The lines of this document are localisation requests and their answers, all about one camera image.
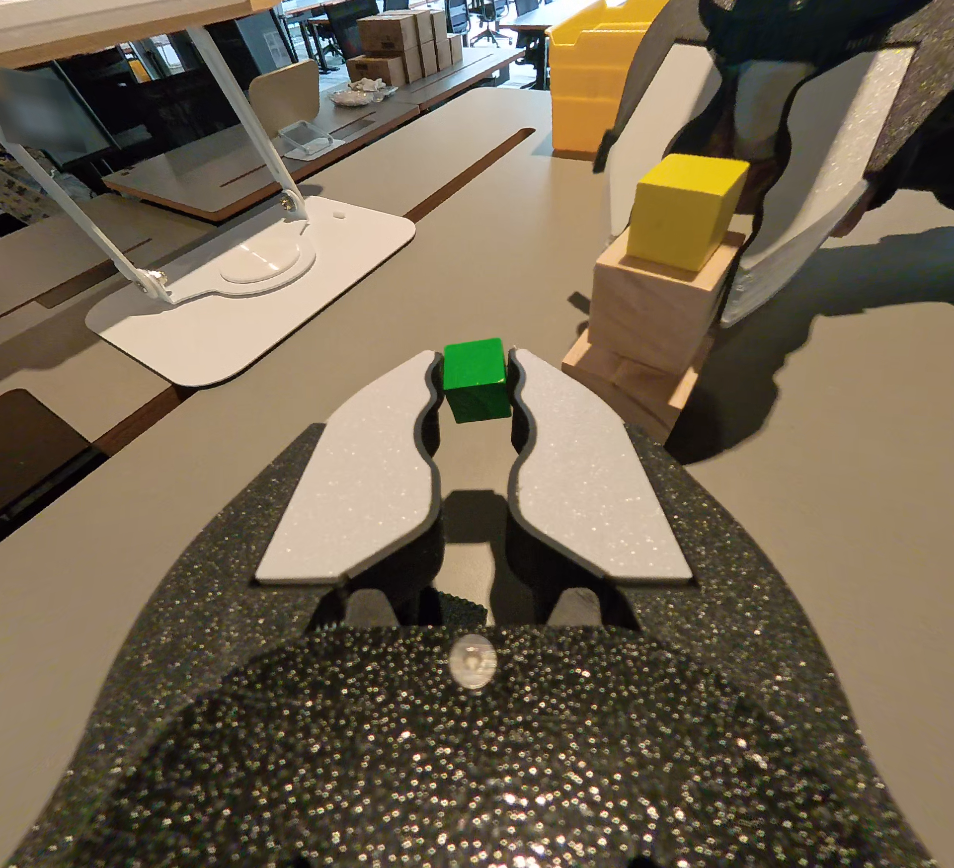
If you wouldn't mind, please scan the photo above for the white and wood document stand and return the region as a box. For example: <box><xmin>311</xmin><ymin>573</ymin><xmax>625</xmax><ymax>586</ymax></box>
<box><xmin>0</xmin><ymin>0</ymin><xmax>417</xmax><ymax>388</ymax></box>

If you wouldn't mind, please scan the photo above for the large natural wooden cube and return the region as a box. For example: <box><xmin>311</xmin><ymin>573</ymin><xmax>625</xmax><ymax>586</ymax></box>
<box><xmin>560</xmin><ymin>327</ymin><xmax>718</xmax><ymax>446</ymax></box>

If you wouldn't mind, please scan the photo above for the small wooden tablet stand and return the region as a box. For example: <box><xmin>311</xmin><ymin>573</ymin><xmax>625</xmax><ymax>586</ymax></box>
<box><xmin>248</xmin><ymin>59</ymin><xmax>332</xmax><ymax>161</ymax></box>

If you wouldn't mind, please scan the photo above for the stack of yellow plastic bins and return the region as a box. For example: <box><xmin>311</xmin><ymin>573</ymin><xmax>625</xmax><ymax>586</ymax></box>
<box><xmin>548</xmin><ymin>0</ymin><xmax>675</xmax><ymax>157</ymax></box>

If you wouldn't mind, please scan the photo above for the yellow wooden cube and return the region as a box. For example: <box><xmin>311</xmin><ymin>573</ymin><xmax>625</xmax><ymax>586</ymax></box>
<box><xmin>625</xmin><ymin>153</ymin><xmax>751</xmax><ymax>273</ymax></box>

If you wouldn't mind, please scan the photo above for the grey desk with dark slot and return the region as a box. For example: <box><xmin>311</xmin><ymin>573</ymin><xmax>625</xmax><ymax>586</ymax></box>
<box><xmin>0</xmin><ymin>193</ymin><xmax>217</xmax><ymax>332</ymax></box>

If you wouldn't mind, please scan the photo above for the person's right hand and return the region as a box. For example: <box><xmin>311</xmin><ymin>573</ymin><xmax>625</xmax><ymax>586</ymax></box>
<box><xmin>734</xmin><ymin>138</ymin><xmax>780</xmax><ymax>215</ymax></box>

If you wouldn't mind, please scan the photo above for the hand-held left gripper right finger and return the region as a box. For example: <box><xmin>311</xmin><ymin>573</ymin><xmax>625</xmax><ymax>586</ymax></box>
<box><xmin>505</xmin><ymin>348</ymin><xmax>696</xmax><ymax>625</ymax></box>

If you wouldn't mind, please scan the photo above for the green wooden cube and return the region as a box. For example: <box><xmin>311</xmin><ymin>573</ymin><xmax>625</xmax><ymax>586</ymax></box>
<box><xmin>442</xmin><ymin>337</ymin><xmax>514</xmax><ymax>425</ymax></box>

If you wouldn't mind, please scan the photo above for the white crumpled wrapper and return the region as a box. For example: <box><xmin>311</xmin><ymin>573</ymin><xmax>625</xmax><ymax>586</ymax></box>
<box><xmin>328</xmin><ymin>81</ymin><xmax>399</xmax><ymax>107</ymax></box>

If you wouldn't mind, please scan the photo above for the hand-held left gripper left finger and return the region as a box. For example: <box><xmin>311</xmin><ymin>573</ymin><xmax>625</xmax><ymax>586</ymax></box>
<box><xmin>253</xmin><ymin>351</ymin><xmax>448</xmax><ymax>625</ymax></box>

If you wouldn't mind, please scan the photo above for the medium natural wooden cube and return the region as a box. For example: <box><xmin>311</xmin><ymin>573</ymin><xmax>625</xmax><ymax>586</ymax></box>
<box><xmin>591</xmin><ymin>231</ymin><xmax>748</xmax><ymax>379</ymax></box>

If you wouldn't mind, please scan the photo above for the grey desk with wooden edge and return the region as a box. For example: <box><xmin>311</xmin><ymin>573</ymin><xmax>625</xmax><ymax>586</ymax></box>
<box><xmin>103</xmin><ymin>47</ymin><xmax>526</xmax><ymax>222</ymax></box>

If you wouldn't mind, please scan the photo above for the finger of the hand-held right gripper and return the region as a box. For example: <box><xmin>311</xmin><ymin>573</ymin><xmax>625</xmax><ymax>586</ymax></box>
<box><xmin>717</xmin><ymin>44</ymin><xmax>916</xmax><ymax>330</ymax></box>
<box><xmin>605</xmin><ymin>39</ymin><xmax>739</xmax><ymax>244</ymax></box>

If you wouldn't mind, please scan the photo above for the stack of cardboard boxes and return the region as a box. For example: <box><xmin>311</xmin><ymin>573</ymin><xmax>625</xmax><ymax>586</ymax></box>
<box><xmin>346</xmin><ymin>9</ymin><xmax>465</xmax><ymax>85</ymax></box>

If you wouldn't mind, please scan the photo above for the person's right forearm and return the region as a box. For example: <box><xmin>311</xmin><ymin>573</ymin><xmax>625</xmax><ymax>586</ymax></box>
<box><xmin>865</xmin><ymin>85</ymin><xmax>954</xmax><ymax>213</ymax></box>

